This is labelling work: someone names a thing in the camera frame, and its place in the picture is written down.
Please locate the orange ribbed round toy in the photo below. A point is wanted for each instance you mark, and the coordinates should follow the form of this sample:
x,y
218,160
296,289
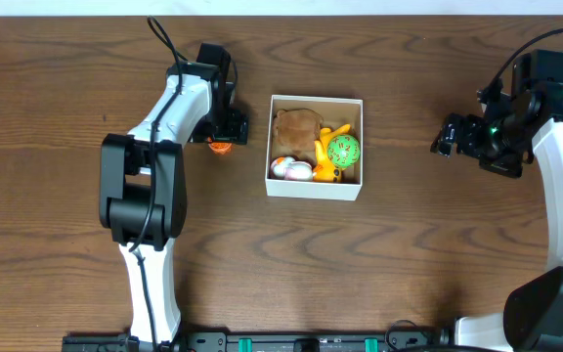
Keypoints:
x,y
220,147

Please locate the green number ball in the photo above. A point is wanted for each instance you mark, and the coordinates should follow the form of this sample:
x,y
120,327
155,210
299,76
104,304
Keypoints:
x,y
343,151

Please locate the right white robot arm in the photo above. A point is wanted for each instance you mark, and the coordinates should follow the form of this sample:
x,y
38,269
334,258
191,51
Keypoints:
x,y
532,317

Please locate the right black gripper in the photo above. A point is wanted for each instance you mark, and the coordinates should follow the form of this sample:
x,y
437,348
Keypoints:
x,y
472,125

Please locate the white pink duck toy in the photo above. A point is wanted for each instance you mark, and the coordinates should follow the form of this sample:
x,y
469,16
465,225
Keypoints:
x,y
289,169

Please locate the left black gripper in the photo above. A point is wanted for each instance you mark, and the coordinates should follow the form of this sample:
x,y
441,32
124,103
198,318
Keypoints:
x,y
230,129

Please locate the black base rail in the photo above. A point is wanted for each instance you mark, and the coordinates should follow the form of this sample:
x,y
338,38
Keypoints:
x,y
396,340

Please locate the white cardboard box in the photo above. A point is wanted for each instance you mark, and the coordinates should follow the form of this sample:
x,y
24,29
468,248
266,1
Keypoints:
x,y
336,112

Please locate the brown plush toy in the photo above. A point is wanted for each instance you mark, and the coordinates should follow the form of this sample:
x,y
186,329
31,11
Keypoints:
x,y
297,130

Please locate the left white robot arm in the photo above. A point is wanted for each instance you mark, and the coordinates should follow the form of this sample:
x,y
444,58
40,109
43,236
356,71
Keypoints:
x,y
143,197

